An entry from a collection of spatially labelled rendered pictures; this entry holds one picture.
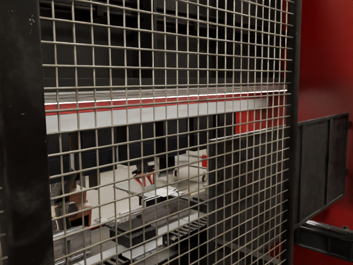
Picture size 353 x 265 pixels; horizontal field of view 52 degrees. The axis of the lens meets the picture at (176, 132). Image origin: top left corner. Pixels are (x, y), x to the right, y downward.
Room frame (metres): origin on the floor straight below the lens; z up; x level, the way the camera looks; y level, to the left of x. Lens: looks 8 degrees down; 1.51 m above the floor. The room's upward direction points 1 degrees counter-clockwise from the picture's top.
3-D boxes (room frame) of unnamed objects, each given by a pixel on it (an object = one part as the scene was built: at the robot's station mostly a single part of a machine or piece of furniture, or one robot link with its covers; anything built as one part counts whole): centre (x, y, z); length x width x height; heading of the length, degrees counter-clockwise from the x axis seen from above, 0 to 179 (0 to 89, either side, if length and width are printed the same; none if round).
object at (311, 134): (1.44, -0.48, 1.12); 1.13 x 0.02 x 0.44; 137
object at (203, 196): (1.50, -0.07, 1.01); 0.26 x 0.12 x 0.05; 47
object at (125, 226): (1.21, 0.20, 1.01); 0.26 x 0.12 x 0.05; 47
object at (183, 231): (1.19, -0.10, 1.02); 0.37 x 0.06 x 0.04; 137
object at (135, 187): (1.72, 0.16, 1.00); 0.26 x 0.18 x 0.01; 47
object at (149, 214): (1.57, 0.09, 0.92); 0.39 x 0.06 x 0.10; 137
